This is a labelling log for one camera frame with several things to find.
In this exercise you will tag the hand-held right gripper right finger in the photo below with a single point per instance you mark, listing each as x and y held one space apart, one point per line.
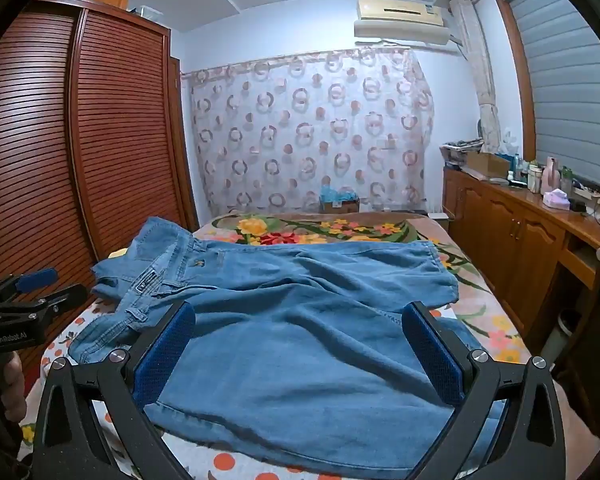
432 360

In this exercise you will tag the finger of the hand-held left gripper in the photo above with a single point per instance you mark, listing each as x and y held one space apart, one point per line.
37 280
65 300

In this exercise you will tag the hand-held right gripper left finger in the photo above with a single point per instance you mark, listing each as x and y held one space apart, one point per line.
164 357

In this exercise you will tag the blue denim pants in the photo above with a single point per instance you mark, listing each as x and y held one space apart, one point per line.
290 310

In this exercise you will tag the person's left hand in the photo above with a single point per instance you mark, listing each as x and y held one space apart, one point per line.
12 385

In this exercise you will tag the orange print white bedsheet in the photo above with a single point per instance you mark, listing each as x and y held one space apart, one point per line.
220 460

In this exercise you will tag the wooden sideboard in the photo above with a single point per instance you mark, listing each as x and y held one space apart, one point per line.
505 230

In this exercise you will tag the dark chair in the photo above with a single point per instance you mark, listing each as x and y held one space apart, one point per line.
587 340

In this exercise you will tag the wooden headboard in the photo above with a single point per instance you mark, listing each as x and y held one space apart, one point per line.
120 135

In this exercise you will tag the floral blanket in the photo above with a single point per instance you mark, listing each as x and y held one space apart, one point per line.
280 230

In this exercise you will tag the cardboard box with blue items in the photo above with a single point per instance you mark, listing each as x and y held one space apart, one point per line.
337 202

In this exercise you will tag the pink tissue pack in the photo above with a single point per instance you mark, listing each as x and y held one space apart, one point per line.
556 199

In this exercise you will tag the open cardboard box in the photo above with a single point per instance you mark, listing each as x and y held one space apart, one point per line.
487 164

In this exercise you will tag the white jar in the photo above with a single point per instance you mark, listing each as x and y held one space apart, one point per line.
534 177

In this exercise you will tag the pile of papers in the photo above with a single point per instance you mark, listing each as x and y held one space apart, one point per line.
460 152

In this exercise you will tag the pink bottle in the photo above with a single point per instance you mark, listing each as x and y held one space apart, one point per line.
551 175

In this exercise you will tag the circle patterned curtain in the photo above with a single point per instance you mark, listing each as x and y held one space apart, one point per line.
310 130

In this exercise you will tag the white storage box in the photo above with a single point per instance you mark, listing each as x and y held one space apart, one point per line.
150 14

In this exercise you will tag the tied patterned side curtain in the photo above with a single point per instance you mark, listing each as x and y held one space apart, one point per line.
480 70

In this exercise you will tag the grey window blind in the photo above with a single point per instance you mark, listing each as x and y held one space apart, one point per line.
565 85

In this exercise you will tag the beige air conditioner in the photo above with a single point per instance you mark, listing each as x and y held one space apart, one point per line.
405 22

